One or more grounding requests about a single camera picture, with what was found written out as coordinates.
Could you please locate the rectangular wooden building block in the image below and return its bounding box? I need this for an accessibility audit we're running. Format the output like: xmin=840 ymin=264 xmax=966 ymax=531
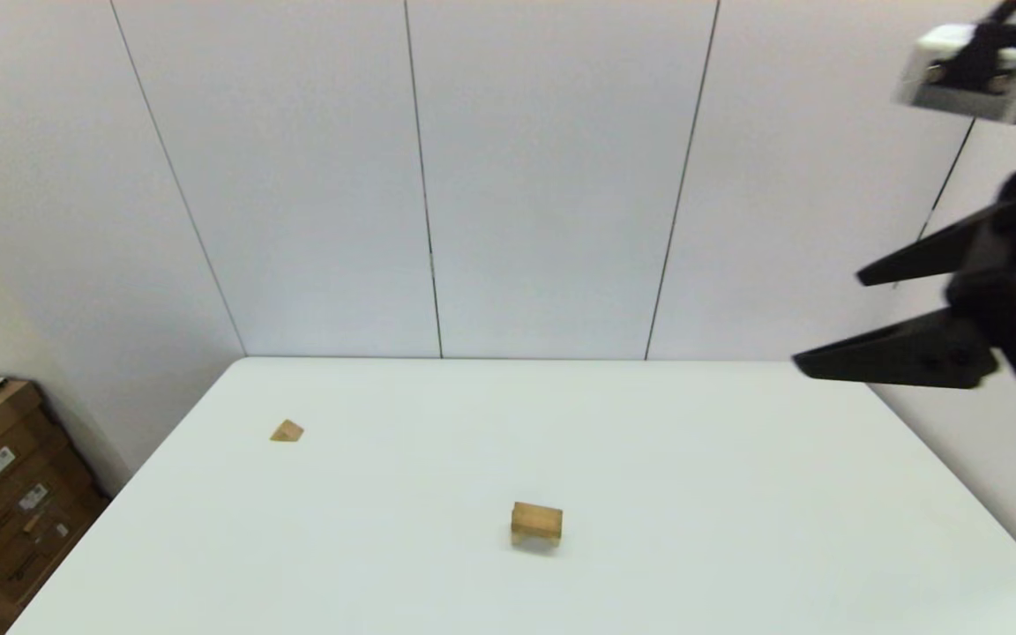
xmin=512 ymin=501 xmax=564 ymax=537

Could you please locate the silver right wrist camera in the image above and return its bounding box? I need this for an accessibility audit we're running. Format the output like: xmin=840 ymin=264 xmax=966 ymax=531
xmin=894 ymin=22 xmax=1016 ymax=125

